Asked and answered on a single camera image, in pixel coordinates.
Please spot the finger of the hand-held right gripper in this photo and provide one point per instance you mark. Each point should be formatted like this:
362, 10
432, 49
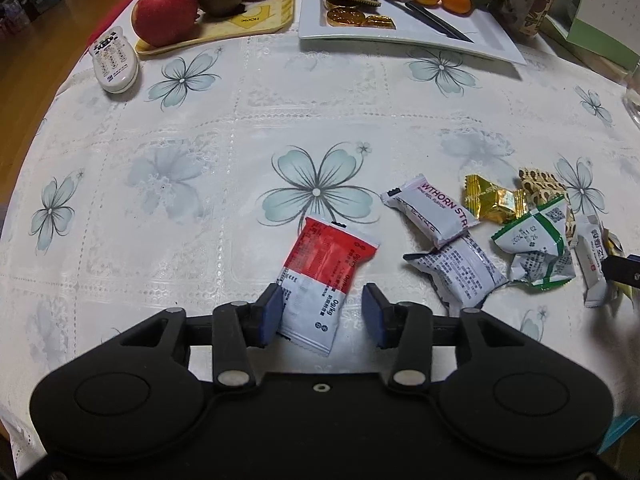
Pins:
625, 271

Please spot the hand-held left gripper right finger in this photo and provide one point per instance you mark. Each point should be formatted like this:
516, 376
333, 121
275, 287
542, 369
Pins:
372, 316

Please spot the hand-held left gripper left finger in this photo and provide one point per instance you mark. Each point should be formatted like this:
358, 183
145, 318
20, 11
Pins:
270, 312

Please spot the white packet with black lettering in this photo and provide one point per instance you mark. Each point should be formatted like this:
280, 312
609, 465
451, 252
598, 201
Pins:
592, 265

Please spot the red and white snack packet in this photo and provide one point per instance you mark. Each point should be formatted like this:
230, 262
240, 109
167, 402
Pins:
320, 270

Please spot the green and white snack packet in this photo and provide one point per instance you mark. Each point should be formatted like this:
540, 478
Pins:
535, 232
542, 272

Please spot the white packet with small print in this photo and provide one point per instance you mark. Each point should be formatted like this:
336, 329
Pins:
460, 270

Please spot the brown patterned snack packet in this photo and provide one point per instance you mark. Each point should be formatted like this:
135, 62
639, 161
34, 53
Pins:
542, 187

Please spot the white packet with purple lettering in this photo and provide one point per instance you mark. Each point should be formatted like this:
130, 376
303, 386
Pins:
432, 207

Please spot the gold foil candy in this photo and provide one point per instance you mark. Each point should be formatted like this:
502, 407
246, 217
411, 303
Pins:
492, 200

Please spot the desk calendar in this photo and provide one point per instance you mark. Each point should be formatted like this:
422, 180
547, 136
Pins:
595, 20

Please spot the white rectangular plate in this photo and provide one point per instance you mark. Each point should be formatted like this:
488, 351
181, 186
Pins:
350, 37

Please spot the patterned snack jar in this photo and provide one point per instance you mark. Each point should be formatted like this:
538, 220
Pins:
525, 0

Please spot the yellow fruit tray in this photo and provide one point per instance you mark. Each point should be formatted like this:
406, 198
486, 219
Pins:
260, 22

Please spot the gold foil ingot chocolate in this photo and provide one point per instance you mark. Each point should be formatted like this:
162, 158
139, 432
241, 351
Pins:
381, 22

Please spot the white remote control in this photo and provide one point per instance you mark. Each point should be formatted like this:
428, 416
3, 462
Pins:
114, 60

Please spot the gold chocolate coin stack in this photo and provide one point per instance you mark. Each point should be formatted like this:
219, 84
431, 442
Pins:
346, 16

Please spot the black knife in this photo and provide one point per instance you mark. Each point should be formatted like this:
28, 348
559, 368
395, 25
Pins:
425, 12

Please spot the red apple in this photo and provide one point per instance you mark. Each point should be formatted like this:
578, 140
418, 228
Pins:
165, 12

